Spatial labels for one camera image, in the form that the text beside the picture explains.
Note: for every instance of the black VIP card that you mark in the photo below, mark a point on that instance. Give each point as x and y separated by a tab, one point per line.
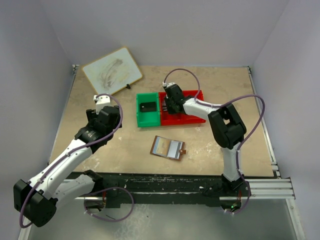
150	106

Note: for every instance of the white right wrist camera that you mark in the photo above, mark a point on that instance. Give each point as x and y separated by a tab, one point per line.
166	85

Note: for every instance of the white stripe card in sleeve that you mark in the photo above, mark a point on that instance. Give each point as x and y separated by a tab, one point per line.
174	149

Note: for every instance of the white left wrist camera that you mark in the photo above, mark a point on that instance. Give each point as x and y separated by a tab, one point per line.
101	102

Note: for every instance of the small whiteboard on stand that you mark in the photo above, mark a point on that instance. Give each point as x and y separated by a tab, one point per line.
112	72

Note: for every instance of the brown leather card holder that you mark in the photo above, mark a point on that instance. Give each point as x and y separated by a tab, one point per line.
152	150

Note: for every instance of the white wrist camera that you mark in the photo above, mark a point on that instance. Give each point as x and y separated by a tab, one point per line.
166	85
101	102

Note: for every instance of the white magnetic stripe cards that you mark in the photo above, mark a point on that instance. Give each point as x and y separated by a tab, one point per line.
164	106

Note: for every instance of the gold card in sleeve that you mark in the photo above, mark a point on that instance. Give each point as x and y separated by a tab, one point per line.
162	146

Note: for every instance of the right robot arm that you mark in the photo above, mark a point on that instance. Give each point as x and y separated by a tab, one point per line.
226	125

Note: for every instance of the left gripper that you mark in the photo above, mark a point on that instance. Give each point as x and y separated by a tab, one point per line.
92	116

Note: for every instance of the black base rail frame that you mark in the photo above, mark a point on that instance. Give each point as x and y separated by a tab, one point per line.
164	189

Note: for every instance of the red plastic bin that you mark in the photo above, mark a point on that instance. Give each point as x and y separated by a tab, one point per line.
167	119
190	119

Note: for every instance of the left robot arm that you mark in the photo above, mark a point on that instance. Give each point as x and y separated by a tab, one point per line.
35	199

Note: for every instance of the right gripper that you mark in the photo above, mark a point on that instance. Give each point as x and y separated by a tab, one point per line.
169	110

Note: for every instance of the green plastic bin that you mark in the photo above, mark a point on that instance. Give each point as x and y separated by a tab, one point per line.
149	119

